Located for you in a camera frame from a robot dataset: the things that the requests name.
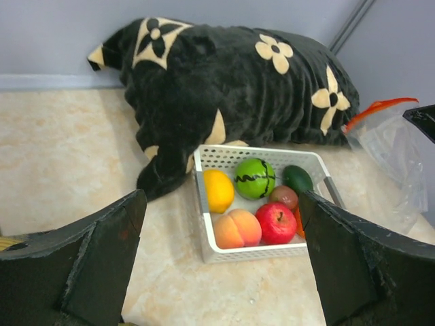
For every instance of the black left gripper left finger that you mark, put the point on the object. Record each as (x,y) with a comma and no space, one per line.
(74,275)

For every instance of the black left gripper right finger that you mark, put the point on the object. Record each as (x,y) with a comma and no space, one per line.
(366,274)

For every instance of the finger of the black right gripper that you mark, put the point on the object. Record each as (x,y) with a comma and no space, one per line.
(423,119)

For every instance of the clear zip bag orange zipper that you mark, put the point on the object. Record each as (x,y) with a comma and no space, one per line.
(384,142)

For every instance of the red apple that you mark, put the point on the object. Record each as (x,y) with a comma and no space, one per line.
(277,222)

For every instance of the orange tangerine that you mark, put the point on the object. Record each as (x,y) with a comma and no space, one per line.
(299,226)

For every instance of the dark green avocado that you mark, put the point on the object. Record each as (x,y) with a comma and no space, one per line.
(297,179)

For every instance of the orange peach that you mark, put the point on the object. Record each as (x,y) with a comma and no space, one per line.
(236,229)

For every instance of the green striped toy melon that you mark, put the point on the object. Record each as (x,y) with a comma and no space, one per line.
(254,178)

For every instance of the yellow lemon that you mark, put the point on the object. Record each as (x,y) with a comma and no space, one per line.
(219,189)

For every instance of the black floral plush pillow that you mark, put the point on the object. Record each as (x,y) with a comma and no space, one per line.
(196,84)

